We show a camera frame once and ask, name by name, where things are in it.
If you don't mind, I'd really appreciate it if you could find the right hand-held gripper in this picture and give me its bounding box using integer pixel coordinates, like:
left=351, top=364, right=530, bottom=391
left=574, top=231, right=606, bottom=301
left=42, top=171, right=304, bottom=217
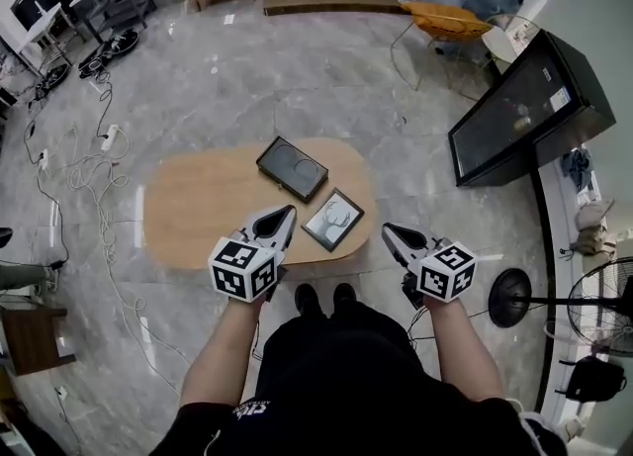
left=382, top=223, right=478, bottom=311

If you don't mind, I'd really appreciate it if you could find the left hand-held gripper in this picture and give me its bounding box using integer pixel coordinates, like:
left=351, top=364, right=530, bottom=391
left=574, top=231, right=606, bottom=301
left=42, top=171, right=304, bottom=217
left=208, top=204, right=299, bottom=304

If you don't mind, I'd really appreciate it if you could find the deer picture frame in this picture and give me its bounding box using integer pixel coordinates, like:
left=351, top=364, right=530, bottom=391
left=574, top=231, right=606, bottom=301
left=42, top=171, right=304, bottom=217
left=300, top=187, right=366, bottom=252

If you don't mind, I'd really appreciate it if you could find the person's right forearm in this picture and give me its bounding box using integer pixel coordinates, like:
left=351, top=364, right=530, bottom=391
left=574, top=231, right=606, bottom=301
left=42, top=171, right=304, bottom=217
left=427, top=295, right=505, bottom=404

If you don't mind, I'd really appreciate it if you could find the person's left forearm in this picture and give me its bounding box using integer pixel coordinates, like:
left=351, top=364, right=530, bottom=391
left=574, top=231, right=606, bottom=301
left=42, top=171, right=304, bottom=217
left=180, top=295, right=266, bottom=409

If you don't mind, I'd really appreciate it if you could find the wooden coffee table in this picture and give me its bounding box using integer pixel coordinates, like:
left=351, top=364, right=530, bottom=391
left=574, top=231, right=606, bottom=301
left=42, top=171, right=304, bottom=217
left=142, top=136, right=380, bottom=272

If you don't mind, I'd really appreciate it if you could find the black glass-lid box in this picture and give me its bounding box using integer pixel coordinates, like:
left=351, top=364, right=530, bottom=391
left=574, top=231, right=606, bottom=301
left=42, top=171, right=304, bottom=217
left=255, top=136, right=330, bottom=205

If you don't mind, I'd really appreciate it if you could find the person's left black shoe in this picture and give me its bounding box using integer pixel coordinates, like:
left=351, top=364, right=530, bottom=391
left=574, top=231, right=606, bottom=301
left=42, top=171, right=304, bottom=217
left=294, top=283, right=325, bottom=319

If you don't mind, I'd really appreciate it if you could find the person's black shoe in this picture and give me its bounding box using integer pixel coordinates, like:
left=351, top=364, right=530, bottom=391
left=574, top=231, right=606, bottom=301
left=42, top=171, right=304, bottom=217
left=294, top=283, right=325, bottom=319
left=331, top=282, right=357, bottom=310

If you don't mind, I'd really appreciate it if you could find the person's right black shoe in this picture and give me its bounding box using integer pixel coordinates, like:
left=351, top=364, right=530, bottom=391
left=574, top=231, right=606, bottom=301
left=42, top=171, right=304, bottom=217
left=331, top=282, right=357, bottom=310

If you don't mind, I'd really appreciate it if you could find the person's black shirt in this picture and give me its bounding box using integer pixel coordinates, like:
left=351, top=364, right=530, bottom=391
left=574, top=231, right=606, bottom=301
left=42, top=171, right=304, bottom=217
left=157, top=303, right=568, bottom=456

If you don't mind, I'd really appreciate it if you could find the black glass-door fridge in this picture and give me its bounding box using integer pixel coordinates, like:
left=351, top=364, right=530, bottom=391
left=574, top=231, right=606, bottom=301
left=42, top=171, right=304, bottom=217
left=447, top=28, right=617, bottom=188

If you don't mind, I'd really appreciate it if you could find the beige cap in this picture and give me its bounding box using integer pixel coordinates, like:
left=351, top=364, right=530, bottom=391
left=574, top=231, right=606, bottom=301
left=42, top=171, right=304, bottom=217
left=571, top=199, right=619, bottom=255

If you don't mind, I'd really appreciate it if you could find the blue grey cloth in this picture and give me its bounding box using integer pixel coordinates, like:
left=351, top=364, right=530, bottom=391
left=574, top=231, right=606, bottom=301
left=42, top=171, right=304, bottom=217
left=561, top=145, right=592, bottom=193

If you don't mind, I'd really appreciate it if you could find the black backpack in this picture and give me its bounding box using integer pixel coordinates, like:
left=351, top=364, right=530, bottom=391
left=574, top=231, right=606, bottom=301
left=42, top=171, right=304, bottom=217
left=553, top=354, right=628, bottom=404

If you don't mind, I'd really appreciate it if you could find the black round floor pan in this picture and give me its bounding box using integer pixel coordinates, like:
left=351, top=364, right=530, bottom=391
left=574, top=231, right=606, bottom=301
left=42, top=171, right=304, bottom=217
left=34, top=63, right=70, bottom=99
left=77, top=28, right=139, bottom=80

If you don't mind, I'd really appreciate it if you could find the dark wooden side table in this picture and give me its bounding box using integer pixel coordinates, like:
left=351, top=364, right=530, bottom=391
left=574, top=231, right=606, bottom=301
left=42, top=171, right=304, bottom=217
left=0, top=303, right=78, bottom=377

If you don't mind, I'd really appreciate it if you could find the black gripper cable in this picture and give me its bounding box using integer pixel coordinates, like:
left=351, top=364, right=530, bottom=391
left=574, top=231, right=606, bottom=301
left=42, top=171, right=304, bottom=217
left=405, top=305, right=491, bottom=351

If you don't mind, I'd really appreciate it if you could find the black pedestal fan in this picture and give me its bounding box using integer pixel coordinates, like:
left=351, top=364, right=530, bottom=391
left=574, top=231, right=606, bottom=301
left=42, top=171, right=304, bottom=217
left=488, top=255, right=633, bottom=359

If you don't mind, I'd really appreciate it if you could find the white cable tangle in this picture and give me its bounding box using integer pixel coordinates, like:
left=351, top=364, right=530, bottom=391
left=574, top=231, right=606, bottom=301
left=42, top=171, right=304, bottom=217
left=48, top=125, right=192, bottom=396

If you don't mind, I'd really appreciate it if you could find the yellow wire chair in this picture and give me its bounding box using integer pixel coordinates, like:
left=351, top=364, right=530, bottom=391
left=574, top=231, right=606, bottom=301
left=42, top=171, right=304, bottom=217
left=390, top=1, right=496, bottom=99

